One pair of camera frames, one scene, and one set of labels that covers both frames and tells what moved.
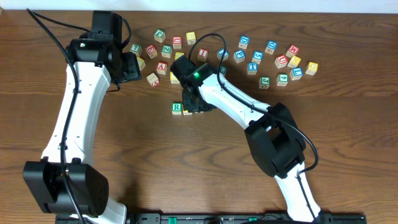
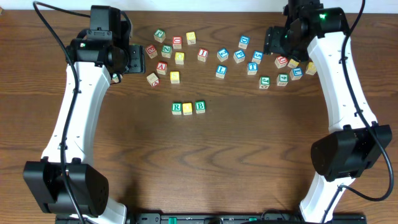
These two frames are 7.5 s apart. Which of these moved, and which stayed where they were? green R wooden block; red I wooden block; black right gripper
Moved: black right gripper
Stayed: green R wooden block; red I wooden block
